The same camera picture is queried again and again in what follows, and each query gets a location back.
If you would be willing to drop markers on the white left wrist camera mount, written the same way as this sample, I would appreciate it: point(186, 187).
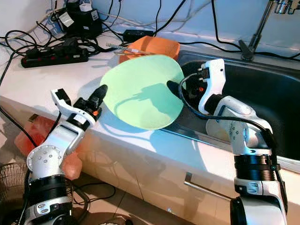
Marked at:
point(62, 104)

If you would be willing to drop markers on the long light utensil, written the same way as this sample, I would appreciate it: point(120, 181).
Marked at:
point(119, 47)

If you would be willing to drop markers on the black power strip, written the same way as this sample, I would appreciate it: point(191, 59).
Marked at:
point(54, 56)

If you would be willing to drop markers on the black power brick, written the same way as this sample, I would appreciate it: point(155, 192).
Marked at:
point(137, 35)

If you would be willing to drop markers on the green plate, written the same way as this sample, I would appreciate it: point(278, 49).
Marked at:
point(136, 89)

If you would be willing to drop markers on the black charger box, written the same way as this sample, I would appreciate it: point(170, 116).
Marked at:
point(82, 23)

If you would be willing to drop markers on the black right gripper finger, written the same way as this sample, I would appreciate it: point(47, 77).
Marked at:
point(177, 90)

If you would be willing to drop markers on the white bowl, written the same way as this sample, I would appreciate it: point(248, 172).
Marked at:
point(218, 130)

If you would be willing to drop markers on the stainless steel sink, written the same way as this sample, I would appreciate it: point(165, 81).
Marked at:
point(272, 84)

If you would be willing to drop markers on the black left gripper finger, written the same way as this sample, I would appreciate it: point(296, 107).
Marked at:
point(99, 94)

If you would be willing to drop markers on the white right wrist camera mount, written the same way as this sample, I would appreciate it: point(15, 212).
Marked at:
point(214, 77)

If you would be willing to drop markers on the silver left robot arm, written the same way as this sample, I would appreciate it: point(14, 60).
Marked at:
point(44, 161)

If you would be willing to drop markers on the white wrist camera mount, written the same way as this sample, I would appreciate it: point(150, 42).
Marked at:
point(62, 104)
point(214, 77)

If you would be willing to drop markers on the orange bowl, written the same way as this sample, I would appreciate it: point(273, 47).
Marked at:
point(157, 45)

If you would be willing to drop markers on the orange plastic bag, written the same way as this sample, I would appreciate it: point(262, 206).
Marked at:
point(28, 138)

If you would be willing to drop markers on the white kitchen cabinet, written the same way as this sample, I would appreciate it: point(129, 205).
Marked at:
point(145, 173)

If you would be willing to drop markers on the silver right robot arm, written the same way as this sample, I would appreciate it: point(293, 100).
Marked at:
point(243, 140)

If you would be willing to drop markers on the dark metal faucet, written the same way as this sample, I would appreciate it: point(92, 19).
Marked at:
point(246, 48)

